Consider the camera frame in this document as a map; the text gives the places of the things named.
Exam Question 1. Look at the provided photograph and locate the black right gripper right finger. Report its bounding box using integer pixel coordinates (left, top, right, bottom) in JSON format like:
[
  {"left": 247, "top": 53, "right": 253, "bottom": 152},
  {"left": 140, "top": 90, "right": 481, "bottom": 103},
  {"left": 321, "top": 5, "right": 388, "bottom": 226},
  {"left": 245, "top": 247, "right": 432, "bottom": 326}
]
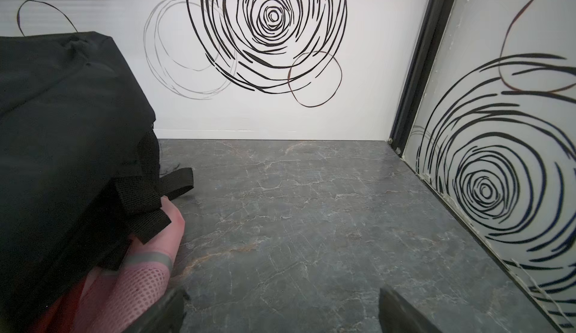
[{"left": 379, "top": 286, "right": 441, "bottom": 333}]

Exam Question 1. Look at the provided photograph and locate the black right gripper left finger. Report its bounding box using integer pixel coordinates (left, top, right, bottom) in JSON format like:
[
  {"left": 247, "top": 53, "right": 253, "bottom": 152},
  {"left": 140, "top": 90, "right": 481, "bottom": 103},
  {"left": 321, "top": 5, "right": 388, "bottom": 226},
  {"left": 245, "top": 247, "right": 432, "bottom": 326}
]
[{"left": 123, "top": 288, "right": 189, "bottom": 333}]

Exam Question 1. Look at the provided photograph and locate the large black backpack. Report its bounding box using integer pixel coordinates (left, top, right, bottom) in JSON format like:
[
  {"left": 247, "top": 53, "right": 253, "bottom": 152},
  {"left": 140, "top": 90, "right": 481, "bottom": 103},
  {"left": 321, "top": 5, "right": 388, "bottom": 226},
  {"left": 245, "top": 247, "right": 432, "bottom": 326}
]
[{"left": 1, "top": 31, "right": 194, "bottom": 332}]

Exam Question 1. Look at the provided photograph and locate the red and black backpack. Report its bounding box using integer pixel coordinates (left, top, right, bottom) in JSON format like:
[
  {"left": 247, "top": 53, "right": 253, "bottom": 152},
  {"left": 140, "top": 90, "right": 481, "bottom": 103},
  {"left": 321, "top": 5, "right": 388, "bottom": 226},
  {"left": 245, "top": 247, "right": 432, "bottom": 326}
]
[{"left": 27, "top": 196, "right": 185, "bottom": 332}]

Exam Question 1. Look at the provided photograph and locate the black corner frame post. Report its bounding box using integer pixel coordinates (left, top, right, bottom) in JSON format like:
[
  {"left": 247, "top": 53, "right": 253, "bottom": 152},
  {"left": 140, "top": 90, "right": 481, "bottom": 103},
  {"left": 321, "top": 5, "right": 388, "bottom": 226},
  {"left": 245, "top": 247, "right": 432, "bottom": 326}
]
[{"left": 388, "top": 0, "right": 455, "bottom": 156}]

